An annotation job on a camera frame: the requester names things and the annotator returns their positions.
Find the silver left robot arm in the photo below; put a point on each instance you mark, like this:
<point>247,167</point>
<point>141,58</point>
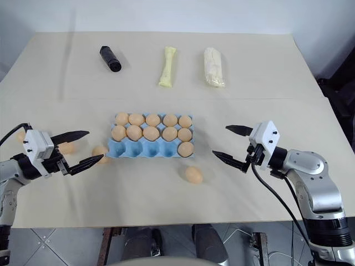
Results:
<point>8,173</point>

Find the yellow plastic bag roll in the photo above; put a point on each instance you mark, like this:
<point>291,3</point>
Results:
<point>167,67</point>

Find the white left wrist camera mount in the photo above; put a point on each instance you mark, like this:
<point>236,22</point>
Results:
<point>37,145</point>

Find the blue egg tray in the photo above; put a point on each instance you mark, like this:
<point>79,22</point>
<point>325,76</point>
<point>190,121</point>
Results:
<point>136,151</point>

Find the cream plastic bag roll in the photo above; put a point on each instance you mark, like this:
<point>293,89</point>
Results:
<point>213,67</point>

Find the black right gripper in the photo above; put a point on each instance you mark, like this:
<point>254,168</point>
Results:
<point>256,155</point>

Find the rusty metal table bar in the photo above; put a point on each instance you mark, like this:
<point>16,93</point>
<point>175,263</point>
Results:
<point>260,249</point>
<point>106,246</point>

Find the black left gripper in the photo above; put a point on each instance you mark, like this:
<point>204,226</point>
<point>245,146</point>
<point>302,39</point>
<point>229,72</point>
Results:
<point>52,166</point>

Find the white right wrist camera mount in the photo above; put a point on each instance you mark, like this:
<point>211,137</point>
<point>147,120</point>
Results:
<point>264,137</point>

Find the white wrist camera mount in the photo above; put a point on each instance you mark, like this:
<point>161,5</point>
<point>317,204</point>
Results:
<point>37,145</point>
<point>264,137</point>

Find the brown egg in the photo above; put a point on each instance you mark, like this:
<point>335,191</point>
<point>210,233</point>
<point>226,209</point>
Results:
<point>122,118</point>
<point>184,135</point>
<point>67,148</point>
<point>170,120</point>
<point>134,132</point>
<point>153,120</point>
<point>185,149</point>
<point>99,152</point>
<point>185,121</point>
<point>193,174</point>
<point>20,136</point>
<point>151,133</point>
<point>136,119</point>
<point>169,134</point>
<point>119,133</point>

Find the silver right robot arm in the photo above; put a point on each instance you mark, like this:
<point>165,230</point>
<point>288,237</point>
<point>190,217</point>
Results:
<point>319,180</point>

